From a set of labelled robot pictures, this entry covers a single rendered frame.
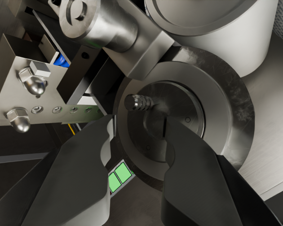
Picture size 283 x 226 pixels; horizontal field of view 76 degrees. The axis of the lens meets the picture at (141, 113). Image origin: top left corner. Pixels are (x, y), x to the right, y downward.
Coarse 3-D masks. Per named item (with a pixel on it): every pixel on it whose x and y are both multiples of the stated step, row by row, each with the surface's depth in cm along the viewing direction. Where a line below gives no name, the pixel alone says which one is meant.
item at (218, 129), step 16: (160, 64) 17; (176, 64) 17; (144, 80) 18; (160, 80) 17; (176, 80) 17; (192, 80) 16; (208, 80) 15; (208, 96) 15; (224, 96) 15; (208, 112) 15; (224, 112) 14; (208, 128) 15; (224, 128) 14; (128, 144) 20; (208, 144) 15; (224, 144) 14; (144, 160) 18; (160, 176) 18
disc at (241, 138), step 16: (176, 48) 18; (192, 48) 17; (192, 64) 17; (208, 64) 16; (224, 64) 15; (128, 80) 21; (224, 80) 15; (240, 80) 15; (240, 96) 15; (240, 112) 15; (240, 128) 15; (240, 144) 15; (128, 160) 21; (240, 160) 15; (144, 176) 20
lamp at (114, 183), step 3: (111, 174) 64; (114, 174) 64; (111, 177) 64; (114, 177) 64; (111, 180) 64; (114, 180) 64; (117, 180) 63; (111, 183) 64; (114, 183) 64; (117, 183) 63; (111, 186) 64; (114, 186) 64; (117, 186) 63; (111, 189) 64; (114, 189) 64
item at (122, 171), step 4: (120, 168) 62; (124, 168) 61; (116, 172) 63; (120, 172) 62; (124, 172) 61; (128, 172) 60; (120, 176) 62; (124, 176) 61; (128, 176) 60; (124, 180) 61
